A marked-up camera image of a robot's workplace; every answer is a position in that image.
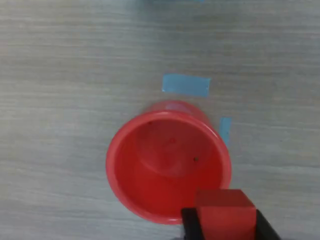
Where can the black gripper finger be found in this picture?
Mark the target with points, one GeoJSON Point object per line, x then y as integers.
{"type": "Point", "coordinates": [262, 230]}
{"type": "Point", "coordinates": [191, 225]}

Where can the red cube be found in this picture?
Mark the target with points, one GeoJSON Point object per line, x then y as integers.
{"type": "Point", "coordinates": [225, 217]}

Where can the red plastic bin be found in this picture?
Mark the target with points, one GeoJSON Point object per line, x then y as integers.
{"type": "Point", "coordinates": [162, 162]}

